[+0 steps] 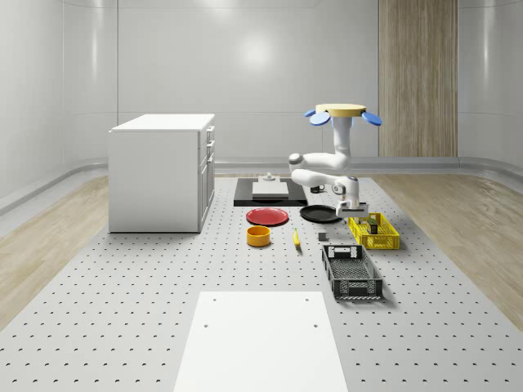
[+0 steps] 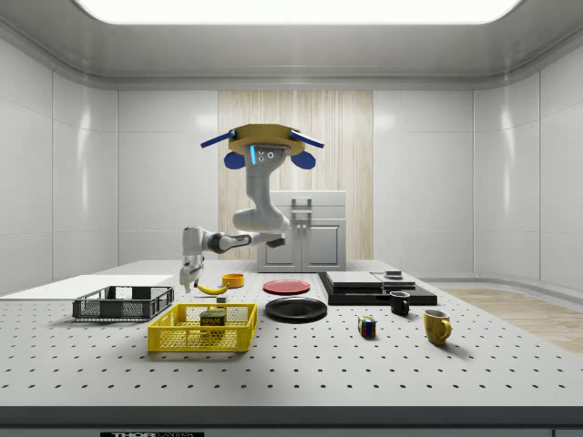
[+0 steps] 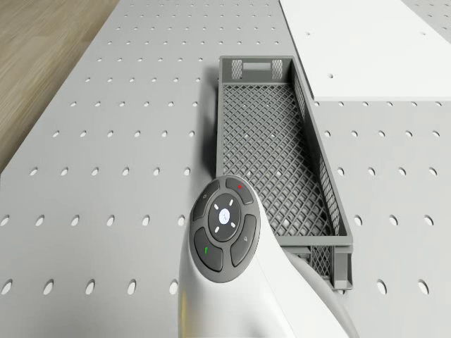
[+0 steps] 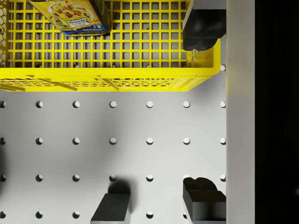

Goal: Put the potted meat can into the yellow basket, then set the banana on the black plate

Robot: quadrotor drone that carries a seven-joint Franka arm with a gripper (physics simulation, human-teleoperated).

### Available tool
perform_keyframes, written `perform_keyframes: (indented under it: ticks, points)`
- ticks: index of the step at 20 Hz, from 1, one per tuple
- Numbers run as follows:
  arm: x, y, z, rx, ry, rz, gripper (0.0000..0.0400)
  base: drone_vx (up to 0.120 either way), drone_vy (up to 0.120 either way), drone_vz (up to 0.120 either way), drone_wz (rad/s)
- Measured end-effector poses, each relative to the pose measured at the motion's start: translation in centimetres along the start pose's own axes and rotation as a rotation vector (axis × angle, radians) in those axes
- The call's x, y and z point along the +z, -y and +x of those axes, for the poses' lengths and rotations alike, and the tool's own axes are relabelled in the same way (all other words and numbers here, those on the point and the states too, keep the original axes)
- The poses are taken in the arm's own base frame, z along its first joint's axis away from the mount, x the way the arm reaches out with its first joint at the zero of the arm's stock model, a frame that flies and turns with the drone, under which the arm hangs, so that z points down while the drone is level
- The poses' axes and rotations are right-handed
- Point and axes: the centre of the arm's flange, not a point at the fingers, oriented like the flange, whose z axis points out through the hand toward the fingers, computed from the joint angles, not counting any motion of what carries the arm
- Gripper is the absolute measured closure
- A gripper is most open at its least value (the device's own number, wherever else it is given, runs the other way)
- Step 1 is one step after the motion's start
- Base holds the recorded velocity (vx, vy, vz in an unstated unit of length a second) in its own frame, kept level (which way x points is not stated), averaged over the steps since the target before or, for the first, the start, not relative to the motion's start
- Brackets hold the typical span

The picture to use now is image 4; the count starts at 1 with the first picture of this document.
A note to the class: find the yellow basket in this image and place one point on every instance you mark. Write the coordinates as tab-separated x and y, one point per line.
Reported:
105	72

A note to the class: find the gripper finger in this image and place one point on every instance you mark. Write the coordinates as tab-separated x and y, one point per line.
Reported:
205	198
203	25

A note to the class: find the flat-sided can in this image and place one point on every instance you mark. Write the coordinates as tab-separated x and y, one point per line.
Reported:
77	16

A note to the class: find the grey cube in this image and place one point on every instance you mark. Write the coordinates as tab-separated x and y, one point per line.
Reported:
112	207

